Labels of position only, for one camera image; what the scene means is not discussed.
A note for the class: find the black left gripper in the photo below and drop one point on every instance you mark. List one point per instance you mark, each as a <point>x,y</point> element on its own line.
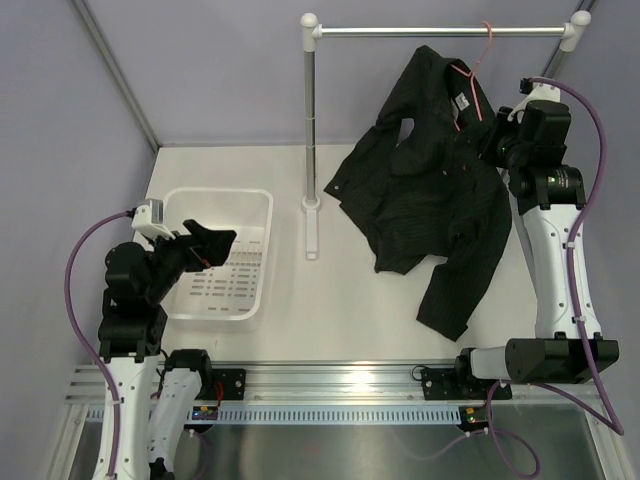
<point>214,249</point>

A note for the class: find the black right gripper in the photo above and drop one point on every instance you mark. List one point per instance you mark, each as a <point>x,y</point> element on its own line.
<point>499,126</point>

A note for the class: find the pink wire hanger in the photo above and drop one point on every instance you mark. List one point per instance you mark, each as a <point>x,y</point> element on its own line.
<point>475,75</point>

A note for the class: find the black pinstriped shirt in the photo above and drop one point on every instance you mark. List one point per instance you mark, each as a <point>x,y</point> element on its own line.
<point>415,186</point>

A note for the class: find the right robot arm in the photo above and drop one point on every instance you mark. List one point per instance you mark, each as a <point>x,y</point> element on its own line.
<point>568,346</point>

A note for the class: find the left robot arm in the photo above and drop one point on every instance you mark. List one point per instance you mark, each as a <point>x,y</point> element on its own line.
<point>142,424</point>

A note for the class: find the white plastic basket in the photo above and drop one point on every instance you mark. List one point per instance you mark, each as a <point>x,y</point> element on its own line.
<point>225,298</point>

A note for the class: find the silver clothes rack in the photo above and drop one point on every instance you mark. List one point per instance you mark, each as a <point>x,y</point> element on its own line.
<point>313,31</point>

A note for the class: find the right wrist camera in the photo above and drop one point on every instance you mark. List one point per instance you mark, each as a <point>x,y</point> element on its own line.
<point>533,90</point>

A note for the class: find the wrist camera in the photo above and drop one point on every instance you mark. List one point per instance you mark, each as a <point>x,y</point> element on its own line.
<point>533,90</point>
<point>148,220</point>

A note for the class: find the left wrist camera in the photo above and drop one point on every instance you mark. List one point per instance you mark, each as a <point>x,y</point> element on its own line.
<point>148,220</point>

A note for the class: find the aluminium frame post right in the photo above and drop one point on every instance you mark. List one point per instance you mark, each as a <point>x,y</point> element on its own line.
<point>578,22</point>

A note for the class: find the aluminium frame post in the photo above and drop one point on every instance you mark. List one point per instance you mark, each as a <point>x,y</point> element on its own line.
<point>101,46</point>
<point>578,22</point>

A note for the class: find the aluminium frame post left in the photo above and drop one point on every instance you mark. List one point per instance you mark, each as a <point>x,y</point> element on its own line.
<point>101,46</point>

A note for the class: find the white slotted cable duct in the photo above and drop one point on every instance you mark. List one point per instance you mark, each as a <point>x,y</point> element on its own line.
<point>327,415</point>

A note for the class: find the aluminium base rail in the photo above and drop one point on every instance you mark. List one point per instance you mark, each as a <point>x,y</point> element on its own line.
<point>322,383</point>

